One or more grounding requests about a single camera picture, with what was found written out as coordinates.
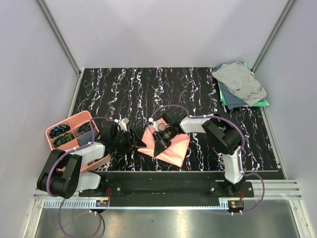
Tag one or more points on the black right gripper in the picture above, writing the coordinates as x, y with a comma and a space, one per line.
161, 144

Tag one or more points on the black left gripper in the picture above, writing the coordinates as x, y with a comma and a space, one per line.
133, 144

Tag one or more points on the pink satin napkin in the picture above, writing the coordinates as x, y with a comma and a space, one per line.
175, 154

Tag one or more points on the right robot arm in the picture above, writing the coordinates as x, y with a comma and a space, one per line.
222, 132

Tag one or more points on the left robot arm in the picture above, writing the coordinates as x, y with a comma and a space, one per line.
61, 175

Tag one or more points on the dark blue cloth in tray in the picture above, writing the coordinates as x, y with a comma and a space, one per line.
84, 138

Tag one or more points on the pink compartment tray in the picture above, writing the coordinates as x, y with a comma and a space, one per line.
74, 122

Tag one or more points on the blue patterned item in tray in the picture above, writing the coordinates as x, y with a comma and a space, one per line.
58, 130

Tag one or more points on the dark blue folded cloth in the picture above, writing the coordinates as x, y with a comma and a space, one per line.
229, 99

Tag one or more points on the grey cloth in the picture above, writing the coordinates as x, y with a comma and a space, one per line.
240, 82

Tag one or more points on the green mat under cloths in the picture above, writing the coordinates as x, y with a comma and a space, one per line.
239, 87

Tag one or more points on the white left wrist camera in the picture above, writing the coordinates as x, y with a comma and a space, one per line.
123, 123

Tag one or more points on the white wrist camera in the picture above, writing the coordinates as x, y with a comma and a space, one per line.
158, 126
123, 123

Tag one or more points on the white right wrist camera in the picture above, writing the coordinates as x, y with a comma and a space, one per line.
158, 126

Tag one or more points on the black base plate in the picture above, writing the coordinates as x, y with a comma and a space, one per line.
210, 176

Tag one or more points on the grey cable duct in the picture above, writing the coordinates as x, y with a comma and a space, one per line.
136, 204

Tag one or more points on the aluminium front rail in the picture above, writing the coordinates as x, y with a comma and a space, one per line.
269, 189

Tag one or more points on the aluminium frame post left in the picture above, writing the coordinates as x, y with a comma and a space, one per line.
55, 30

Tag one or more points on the aluminium frame post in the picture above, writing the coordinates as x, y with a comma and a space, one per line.
55, 30
274, 32

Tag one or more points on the aluminium frame post right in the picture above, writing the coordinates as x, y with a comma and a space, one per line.
274, 32

